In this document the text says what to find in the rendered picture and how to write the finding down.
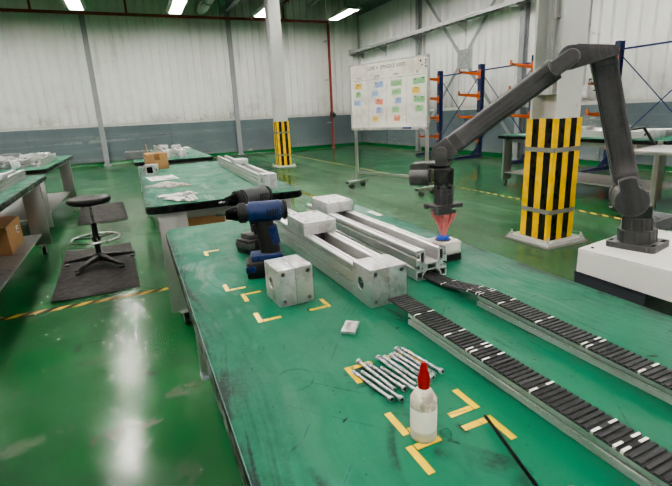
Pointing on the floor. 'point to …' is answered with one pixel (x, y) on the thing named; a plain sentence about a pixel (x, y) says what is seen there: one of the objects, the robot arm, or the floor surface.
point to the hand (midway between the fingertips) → (443, 232)
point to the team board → (390, 101)
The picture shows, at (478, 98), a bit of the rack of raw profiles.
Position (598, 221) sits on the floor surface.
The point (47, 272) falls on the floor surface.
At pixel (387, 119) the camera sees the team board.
